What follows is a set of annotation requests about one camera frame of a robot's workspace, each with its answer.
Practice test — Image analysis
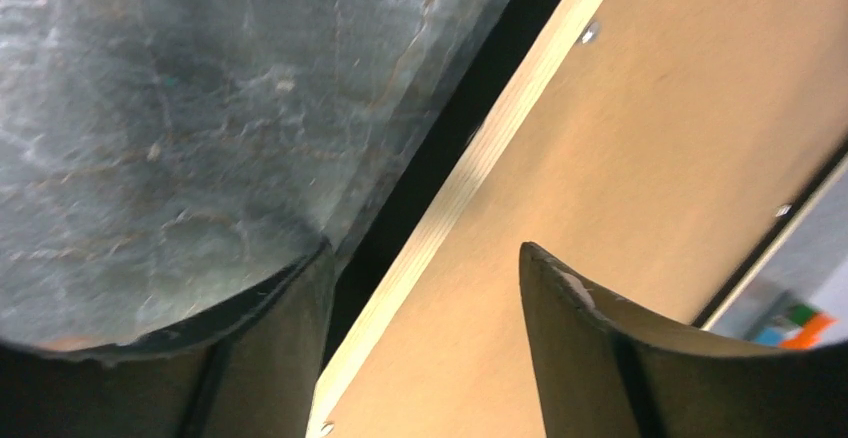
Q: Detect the orange curved brick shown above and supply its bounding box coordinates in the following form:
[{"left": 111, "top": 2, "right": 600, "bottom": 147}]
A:
[{"left": 778, "top": 313, "right": 836, "bottom": 350}]

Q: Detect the blue brick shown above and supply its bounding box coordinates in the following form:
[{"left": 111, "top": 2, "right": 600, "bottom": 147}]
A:
[{"left": 751, "top": 327, "right": 785, "bottom": 347}]

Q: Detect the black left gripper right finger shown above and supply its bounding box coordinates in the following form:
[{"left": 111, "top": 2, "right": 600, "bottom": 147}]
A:
[{"left": 519, "top": 242, "right": 847, "bottom": 437}]

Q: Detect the light wooden picture frame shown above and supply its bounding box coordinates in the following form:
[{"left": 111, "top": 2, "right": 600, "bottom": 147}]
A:
[{"left": 304, "top": 0, "right": 848, "bottom": 438}]

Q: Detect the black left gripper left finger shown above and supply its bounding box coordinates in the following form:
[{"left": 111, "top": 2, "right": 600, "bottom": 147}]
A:
[{"left": 1, "top": 242, "right": 336, "bottom": 437}]

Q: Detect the green brick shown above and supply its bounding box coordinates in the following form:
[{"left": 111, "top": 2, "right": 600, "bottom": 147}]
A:
[{"left": 783, "top": 303, "right": 821, "bottom": 328}]

